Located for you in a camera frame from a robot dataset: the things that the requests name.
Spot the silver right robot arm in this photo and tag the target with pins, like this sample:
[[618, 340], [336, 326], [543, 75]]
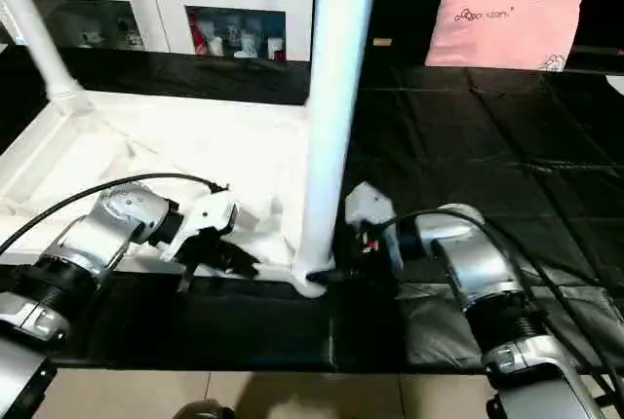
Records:
[[487, 292]]

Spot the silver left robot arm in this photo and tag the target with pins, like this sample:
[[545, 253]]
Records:
[[78, 244]]

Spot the black work mat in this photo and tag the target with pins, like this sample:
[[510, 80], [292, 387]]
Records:
[[487, 146]]

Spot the small yellow label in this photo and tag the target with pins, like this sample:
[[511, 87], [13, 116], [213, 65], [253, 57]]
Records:
[[381, 42]]

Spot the pink printed pillow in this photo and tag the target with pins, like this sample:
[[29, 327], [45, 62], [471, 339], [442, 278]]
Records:
[[502, 29]]

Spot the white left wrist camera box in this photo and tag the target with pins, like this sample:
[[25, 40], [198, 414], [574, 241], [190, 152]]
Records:
[[205, 216]]

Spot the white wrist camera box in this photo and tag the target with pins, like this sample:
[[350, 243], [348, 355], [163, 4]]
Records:
[[205, 216], [369, 205]]

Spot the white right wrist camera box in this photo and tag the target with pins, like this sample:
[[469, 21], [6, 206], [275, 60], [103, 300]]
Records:
[[369, 205]]

